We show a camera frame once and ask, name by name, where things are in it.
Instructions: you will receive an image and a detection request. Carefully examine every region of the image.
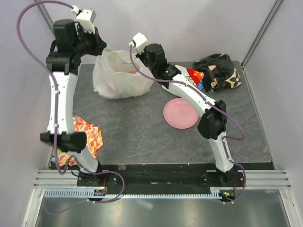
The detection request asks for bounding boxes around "white plastic bag fruit print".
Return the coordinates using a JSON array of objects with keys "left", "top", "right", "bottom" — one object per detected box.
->
[{"left": 92, "top": 49, "right": 154, "bottom": 99}]

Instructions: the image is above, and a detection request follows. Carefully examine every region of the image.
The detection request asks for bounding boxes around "orange floral cloth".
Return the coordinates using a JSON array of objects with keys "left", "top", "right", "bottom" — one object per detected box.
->
[{"left": 57, "top": 115, "right": 103, "bottom": 167}]

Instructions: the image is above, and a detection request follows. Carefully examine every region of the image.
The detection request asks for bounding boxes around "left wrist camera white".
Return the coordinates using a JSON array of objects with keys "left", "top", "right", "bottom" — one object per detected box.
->
[{"left": 71, "top": 5, "right": 96, "bottom": 34}]

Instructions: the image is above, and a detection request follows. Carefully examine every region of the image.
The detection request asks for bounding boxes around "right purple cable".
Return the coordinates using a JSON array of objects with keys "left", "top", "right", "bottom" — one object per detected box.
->
[{"left": 128, "top": 42, "right": 247, "bottom": 205}]

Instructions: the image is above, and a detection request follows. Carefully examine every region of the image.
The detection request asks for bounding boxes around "black beige patterned cloth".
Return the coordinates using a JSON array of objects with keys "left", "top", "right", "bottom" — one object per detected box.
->
[{"left": 192, "top": 53, "right": 241, "bottom": 92}]

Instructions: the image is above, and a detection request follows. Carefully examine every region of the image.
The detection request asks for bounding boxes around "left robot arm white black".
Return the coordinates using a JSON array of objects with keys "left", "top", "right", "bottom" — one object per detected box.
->
[{"left": 40, "top": 19, "right": 107, "bottom": 186}]

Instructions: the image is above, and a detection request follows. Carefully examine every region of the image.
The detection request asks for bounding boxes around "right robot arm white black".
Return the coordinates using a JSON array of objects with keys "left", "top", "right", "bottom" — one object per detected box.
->
[{"left": 136, "top": 44, "right": 236, "bottom": 186}]

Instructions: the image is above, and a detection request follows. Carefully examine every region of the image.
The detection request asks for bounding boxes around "grey slotted cable duct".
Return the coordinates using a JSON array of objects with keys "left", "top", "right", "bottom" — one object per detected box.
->
[{"left": 44, "top": 188, "right": 222, "bottom": 199}]

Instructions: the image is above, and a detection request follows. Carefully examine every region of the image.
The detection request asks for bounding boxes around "left aluminium frame post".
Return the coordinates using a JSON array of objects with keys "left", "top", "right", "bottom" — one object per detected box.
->
[{"left": 36, "top": 4, "right": 55, "bottom": 38}]

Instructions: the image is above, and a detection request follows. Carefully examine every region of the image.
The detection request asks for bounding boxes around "right aluminium frame post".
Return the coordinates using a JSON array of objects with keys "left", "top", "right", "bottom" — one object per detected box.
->
[{"left": 241, "top": 0, "right": 285, "bottom": 69}]

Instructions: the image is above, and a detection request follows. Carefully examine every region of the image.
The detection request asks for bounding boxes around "white cartoon print cloth bag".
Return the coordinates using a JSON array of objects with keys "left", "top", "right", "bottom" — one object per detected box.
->
[{"left": 175, "top": 65, "right": 205, "bottom": 91}]

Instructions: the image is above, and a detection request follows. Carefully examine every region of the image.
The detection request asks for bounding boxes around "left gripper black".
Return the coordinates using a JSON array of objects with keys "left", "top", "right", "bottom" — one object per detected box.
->
[{"left": 72, "top": 26, "right": 107, "bottom": 57}]

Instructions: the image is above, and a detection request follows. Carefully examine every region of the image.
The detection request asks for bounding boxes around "pink plate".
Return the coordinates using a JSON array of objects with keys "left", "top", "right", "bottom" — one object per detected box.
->
[{"left": 163, "top": 98, "right": 199, "bottom": 129}]

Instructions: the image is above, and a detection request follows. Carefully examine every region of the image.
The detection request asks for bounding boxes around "aluminium frame post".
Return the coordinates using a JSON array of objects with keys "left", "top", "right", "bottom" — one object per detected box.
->
[
  {"left": 241, "top": 0, "right": 285, "bottom": 69},
  {"left": 36, "top": 4, "right": 55, "bottom": 38}
]

